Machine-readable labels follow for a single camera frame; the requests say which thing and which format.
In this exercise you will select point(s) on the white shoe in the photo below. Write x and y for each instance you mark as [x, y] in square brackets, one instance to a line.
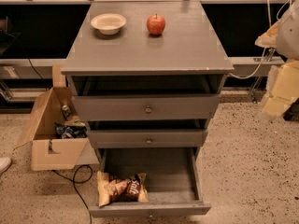
[5, 163]

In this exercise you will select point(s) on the blue snack bag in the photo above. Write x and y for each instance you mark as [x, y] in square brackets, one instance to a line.
[67, 132]

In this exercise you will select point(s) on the red apple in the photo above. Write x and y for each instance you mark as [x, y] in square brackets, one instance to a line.
[155, 24]

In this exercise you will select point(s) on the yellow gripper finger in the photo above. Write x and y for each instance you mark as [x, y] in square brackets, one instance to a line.
[269, 38]
[282, 90]

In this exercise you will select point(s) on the grey middle drawer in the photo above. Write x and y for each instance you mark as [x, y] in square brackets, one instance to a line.
[147, 133]

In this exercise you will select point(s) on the brown chip bag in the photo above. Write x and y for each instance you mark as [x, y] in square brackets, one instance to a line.
[112, 189]

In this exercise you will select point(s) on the white bowl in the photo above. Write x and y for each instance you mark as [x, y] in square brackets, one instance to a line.
[108, 24]

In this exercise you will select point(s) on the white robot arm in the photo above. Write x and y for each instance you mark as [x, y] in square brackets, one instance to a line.
[288, 33]

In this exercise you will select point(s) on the grey drawer cabinet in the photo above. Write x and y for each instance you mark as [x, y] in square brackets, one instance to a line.
[187, 46]

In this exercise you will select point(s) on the grey top drawer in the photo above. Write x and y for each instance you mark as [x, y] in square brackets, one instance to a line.
[144, 97]

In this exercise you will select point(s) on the grey bottom drawer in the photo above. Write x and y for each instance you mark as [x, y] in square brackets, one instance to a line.
[172, 182]

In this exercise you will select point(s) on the grey drawer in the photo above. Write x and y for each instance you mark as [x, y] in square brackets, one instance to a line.
[172, 182]
[147, 133]
[144, 97]

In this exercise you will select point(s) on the metal soda can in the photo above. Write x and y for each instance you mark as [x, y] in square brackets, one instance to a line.
[67, 112]

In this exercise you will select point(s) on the cardboard box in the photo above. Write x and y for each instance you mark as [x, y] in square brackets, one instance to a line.
[48, 150]

